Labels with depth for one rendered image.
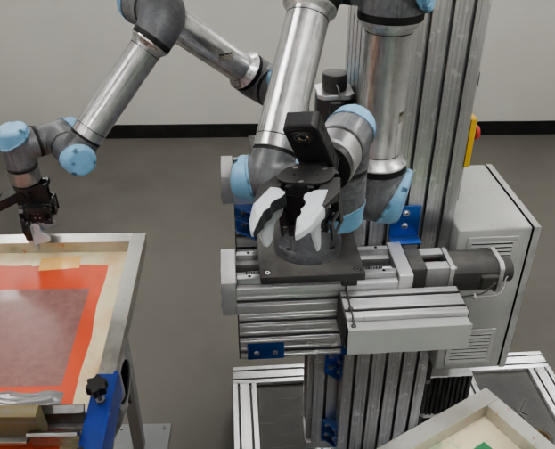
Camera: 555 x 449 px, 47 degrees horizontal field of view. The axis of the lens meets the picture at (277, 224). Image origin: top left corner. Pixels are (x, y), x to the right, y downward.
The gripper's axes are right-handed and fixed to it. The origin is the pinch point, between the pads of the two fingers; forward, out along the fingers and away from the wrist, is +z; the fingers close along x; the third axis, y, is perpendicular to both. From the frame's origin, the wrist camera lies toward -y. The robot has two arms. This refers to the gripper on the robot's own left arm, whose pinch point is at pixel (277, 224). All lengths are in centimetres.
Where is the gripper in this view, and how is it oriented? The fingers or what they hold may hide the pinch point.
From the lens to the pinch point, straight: 71.1
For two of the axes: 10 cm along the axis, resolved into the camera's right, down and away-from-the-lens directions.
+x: -9.3, -0.6, 3.6
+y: 1.3, 8.6, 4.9
